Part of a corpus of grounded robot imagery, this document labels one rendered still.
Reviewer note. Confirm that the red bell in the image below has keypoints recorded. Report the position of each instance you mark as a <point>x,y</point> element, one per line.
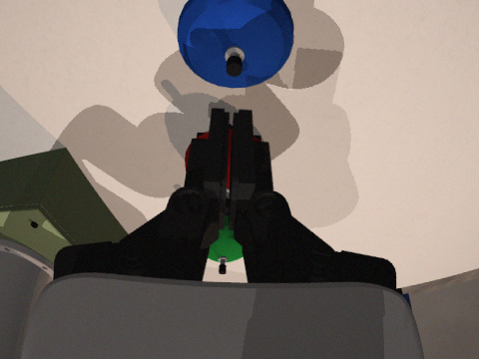
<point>206,136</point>

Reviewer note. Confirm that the green dome bell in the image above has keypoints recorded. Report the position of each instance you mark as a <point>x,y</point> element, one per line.
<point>225,249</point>

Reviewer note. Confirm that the blue bell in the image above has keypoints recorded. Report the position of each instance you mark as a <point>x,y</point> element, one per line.
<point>235,43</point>

